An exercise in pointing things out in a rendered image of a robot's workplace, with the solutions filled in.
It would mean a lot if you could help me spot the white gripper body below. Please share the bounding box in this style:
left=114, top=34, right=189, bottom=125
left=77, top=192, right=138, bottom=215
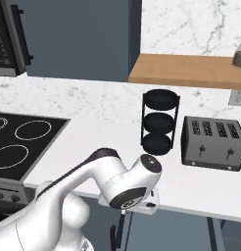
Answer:
left=98, top=195, right=160, bottom=216

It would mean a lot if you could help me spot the blue drawer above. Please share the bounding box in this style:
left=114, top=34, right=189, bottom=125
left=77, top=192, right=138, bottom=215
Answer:
left=78, top=196, right=130, bottom=251

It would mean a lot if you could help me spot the wide blue cabinet front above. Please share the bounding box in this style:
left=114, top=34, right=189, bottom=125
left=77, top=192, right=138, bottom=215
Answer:
left=129, top=209, right=215, bottom=251

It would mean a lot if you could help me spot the black three-tier stand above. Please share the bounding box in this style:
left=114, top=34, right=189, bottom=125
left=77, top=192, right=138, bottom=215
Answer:
left=140, top=88, right=181, bottom=157

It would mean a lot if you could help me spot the grey four-slot toaster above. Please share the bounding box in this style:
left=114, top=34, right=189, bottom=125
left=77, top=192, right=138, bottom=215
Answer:
left=179, top=115, right=241, bottom=173

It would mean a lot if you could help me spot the narrow blue cabinet front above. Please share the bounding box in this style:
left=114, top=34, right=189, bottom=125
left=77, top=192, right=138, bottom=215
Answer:
left=218, top=219, right=241, bottom=251

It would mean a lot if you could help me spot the black glass hob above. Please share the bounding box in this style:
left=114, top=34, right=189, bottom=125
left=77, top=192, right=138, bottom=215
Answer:
left=0, top=112, right=72, bottom=182

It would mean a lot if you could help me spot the grey stove front panel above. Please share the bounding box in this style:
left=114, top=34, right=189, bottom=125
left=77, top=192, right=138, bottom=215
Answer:
left=0, top=177, right=38, bottom=215

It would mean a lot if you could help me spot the glass jar with brown contents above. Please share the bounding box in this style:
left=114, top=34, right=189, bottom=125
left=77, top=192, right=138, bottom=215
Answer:
left=232, top=33, right=241, bottom=72

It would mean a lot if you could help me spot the grey microwave oven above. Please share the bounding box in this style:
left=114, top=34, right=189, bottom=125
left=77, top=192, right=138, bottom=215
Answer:
left=0, top=0, right=27, bottom=78

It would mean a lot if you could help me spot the wooden wall shelf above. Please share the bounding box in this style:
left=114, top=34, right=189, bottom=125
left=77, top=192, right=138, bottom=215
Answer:
left=128, top=53, right=241, bottom=91

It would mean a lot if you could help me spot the grey wall socket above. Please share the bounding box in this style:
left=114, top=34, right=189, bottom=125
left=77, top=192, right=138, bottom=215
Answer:
left=227, top=88, right=241, bottom=107

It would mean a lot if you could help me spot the dark blue wall cabinet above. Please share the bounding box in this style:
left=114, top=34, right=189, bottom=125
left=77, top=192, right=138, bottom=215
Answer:
left=8, top=0, right=143, bottom=83

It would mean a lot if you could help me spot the black microwave handle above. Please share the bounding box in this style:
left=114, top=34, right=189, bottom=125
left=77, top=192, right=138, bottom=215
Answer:
left=10, top=4, right=34, bottom=66

